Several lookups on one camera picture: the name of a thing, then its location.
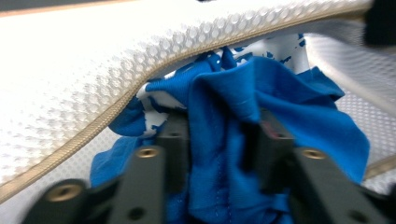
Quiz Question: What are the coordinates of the cream mesh laundry bag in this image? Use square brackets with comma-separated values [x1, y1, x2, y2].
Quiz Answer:
[0, 0, 396, 224]

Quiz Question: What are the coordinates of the blue and white garment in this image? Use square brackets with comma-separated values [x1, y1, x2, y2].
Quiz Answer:
[89, 32, 372, 224]

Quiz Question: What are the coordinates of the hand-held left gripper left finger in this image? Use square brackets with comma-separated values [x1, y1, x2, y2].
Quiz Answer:
[106, 110, 191, 224]

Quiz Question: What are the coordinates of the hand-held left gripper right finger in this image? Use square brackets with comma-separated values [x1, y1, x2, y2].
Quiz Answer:
[258, 107, 386, 224]

